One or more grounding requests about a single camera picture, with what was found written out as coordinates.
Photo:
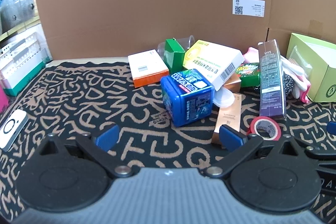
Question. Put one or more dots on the light green cardboard box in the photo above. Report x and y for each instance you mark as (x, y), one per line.
(317, 58)

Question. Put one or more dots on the white pink gloves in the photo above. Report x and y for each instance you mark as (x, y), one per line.
(301, 84)

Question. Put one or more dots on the green snack box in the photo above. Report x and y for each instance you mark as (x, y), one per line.
(249, 75)

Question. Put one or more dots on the white orange box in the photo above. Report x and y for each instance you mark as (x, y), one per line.
(147, 68)

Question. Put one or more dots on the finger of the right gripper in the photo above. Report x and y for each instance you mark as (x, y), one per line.
(331, 127)

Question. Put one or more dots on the steel wool scrubber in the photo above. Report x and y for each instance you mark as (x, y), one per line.
(288, 83)

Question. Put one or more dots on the copper long box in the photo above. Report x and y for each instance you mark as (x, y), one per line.
(230, 116)

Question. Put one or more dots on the yellow white medicine box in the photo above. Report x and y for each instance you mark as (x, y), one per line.
(215, 62)

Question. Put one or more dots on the blue square tin box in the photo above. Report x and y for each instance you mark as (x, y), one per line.
(187, 96)

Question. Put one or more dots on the purple tall box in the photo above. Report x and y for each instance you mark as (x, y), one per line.
(272, 94)

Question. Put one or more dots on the white shipping label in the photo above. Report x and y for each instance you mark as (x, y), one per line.
(248, 7)

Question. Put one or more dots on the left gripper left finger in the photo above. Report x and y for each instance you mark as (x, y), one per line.
(96, 146)

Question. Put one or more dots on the dark green box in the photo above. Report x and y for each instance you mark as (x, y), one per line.
(174, 55)

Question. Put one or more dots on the red tape roll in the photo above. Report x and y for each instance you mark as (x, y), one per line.
(265, 127)

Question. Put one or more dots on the pink container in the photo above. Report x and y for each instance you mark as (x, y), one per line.
(4, 101)

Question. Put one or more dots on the white plastic lid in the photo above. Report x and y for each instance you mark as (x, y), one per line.
(223, 98)

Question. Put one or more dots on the white square device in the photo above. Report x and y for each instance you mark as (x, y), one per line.
(11, 128)

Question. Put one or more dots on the clear plastic cup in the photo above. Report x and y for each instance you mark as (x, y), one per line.
(186, 43)

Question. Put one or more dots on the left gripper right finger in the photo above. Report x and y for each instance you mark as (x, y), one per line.
(241, 148)

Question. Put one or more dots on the small copper box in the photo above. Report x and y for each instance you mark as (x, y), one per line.
(233, 84)

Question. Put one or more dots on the white plastic crate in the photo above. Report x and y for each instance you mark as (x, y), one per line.
(21, 61)

